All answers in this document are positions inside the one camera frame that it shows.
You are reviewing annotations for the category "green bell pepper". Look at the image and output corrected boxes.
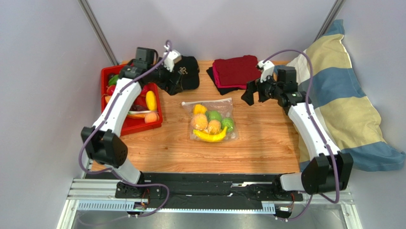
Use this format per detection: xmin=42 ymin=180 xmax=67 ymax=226
xmin=108 ymin=74 xmax=119 ymax=86

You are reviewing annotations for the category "blue striped pillow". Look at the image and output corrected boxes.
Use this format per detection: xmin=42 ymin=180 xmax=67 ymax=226
xmin=289 ymin=20 xmax=406 ymax=172

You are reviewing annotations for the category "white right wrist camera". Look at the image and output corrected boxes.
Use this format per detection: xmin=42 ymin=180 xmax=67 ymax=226
xmin=256 ymin=60 xmax=275 ymax=83

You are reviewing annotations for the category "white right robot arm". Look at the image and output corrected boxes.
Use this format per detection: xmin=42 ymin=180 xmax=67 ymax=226
xmin=254 ymin=65 xmax=354 ymax=195

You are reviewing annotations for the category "aluminium frame rail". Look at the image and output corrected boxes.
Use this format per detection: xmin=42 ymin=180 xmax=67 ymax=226
xmin=56 ymin=178 xmax=363 ymax=229

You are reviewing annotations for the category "folded dark red shirt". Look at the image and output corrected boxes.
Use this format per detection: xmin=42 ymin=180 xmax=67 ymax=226
xmin=212 ymin=55 xmax=261 ymax=90

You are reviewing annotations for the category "red plastic fruit tray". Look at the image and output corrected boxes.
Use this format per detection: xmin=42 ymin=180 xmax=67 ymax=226
xmin=101 ymin=64 xmax=163 ymax=136

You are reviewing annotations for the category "green apple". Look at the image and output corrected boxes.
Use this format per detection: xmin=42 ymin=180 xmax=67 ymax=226
xmin=206 ymin=110 xmax=223 ymax=122

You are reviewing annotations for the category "clear polka dot zip bag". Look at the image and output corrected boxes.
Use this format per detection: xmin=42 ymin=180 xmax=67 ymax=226
xmin=181 ymin=98 xmax=239 ymax=143

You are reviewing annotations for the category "black mounting base plate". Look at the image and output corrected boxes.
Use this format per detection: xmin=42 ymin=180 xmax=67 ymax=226
xmin=86 ymin=173 xmax=307 ymax=211

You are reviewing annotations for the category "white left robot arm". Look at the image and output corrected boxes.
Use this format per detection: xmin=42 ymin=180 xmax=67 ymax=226
xmin=78 ymin=40 xmax=182 ymax=187

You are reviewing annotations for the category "yellow bell pepper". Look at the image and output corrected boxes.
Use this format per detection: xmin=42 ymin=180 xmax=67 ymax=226
xmin=192 ymin=104 xmax=207 ymax=115

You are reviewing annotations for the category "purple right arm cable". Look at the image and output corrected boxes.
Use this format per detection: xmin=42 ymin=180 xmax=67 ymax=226
xmin=262 ymin=49 xmax=341 ymax=222

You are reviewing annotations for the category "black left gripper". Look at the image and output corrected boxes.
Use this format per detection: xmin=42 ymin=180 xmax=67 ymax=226
xmin=147 ymin=58 xmax=183 ymax=95

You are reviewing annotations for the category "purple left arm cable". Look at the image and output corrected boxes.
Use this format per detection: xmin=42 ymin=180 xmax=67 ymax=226
xmin=78 ymin=40 xmax=170 ymax=219

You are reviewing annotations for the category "black baseball cap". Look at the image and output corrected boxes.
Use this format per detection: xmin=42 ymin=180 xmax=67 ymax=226
xmin=174 ymin=55 xmax=200 ymax=93

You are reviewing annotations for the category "orange peach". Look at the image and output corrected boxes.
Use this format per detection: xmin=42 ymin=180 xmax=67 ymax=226
xmin=144 ymin=111 xmax=160 ymax=124

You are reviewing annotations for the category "yellow banana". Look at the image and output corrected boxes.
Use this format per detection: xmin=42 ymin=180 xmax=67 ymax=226
xmin=193 ymin=127 xmax=228 ymax=143

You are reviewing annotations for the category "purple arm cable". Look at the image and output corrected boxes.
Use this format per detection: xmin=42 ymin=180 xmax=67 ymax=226
xmin=262 ymin=49 xmax=341 ymax=222
xmin=78 ymin=40 xmax=170 ymax=219

